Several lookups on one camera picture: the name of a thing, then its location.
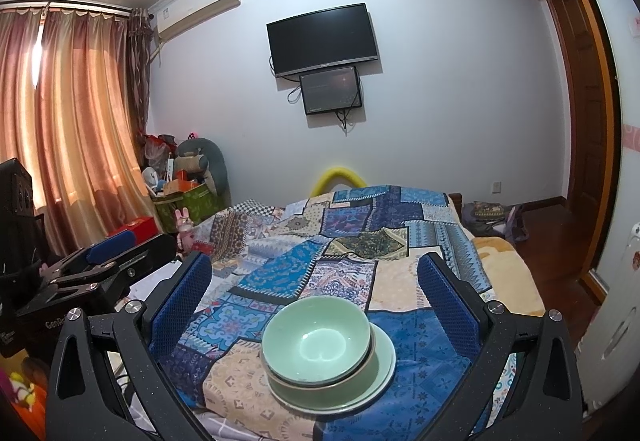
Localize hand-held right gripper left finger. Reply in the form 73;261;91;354
45;251;226;441

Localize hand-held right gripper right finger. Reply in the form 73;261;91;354
417;251;583;441

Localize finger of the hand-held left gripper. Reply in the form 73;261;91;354
42;233;179;303
74;230;138;268

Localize green bowl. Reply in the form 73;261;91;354
261;296;374;384

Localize green plate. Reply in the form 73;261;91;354
269;321;397;418

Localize white papers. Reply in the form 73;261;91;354
120;261;181;309

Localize red box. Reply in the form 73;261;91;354
107;216;157;242

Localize pink bunny toy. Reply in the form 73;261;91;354
175;208;197;252

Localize beige fleece blanket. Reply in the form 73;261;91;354
470;236;547;317

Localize green storage box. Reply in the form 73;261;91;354
152;184;226;227

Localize yellow plush toy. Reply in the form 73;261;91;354
7;371;37;411

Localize red plastic bag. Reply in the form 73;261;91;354
142;134;176;167

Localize grey plush toy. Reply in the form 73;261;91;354
175;137;232;202

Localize orange brown curtain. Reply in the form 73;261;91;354
0;4;153;257

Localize patchwork printed blanket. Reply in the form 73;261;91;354
160;184;546;441

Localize yellow foam noodle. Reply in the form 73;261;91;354
310;166;368;197

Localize wooden door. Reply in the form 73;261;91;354
542;0;613;272

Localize white air conditioner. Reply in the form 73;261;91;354
156;0;241;42

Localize white heart print wardrobe door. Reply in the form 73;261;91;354
555;0;640;222

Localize small black wall monitor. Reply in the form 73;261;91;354
299;65;363;116

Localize black wall television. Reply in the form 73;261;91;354
266;4;379;79

